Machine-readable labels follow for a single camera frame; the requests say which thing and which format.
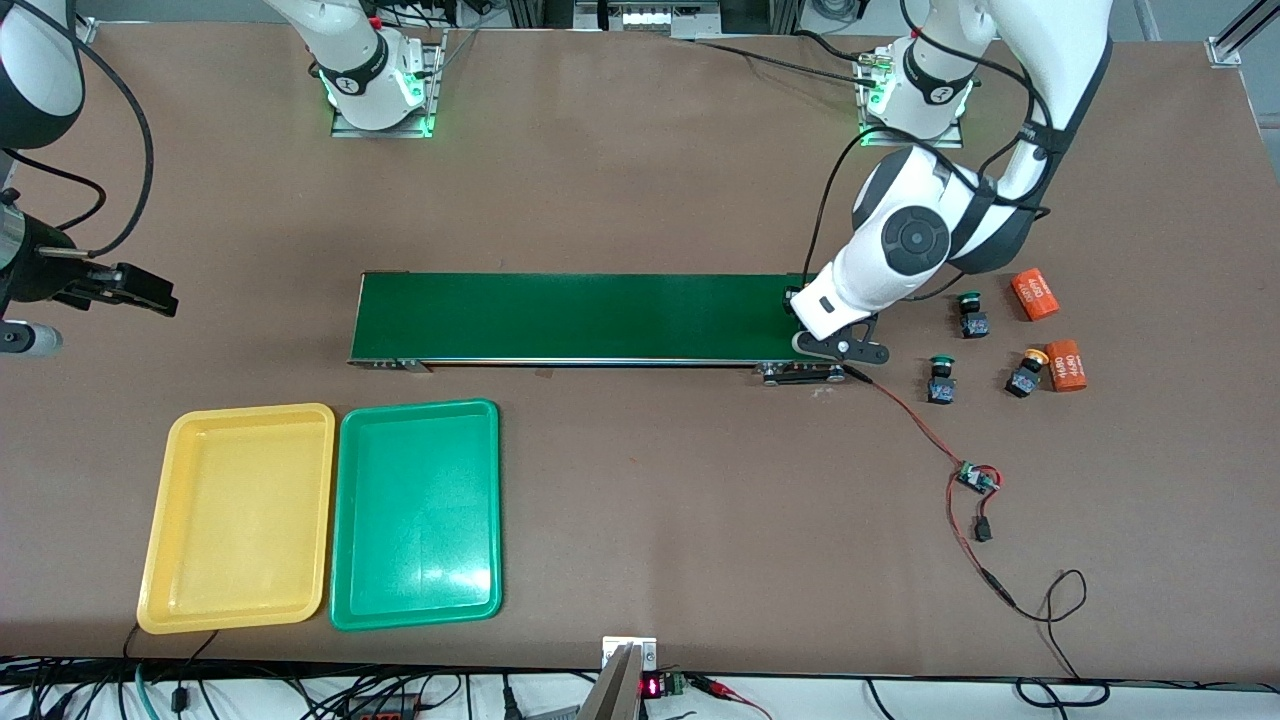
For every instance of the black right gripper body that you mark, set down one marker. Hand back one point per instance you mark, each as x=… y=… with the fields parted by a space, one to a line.
x=45 y=272

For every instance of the green push button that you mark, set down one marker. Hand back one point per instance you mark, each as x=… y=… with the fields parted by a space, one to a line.
x=973 y=322
x=940 y=385

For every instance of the orange 4680 battery cylinder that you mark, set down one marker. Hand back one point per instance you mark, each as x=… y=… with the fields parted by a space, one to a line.
x=1035 y=294
x=1067 y=365

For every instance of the yellow push button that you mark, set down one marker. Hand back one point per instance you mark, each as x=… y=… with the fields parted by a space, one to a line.
x=1024 y=378

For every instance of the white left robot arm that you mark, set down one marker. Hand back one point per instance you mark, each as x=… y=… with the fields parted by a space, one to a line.
x=905 y=240

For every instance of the green conveyor belt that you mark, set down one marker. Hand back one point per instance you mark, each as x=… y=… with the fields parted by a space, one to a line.
x=600 y=320

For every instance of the small green controller board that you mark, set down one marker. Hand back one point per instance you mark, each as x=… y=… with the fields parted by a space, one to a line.
x=975 y=477

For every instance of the yellow plastic tray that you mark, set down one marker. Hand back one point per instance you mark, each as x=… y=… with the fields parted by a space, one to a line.
x=240 y=540

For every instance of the control box with indicator lights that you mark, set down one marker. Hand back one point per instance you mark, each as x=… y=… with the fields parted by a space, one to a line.
x=640 y=18

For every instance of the green plastic tray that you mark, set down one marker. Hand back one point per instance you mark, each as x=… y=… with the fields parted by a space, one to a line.
x=415 y=540

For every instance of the red digit display module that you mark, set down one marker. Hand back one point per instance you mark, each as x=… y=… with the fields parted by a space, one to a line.
x=655 y=686

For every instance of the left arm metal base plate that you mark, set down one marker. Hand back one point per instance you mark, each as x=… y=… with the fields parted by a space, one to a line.
x=952 y=142

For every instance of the aluminium table corner bracket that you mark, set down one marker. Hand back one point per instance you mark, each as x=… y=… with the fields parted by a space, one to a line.
x=1225 y=48
x=88 y=32

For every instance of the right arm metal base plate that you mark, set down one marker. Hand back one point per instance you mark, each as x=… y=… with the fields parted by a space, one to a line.
x=400 y=133

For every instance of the grey metal camera bracket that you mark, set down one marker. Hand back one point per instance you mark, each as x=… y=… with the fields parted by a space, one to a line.
x=615 y=690

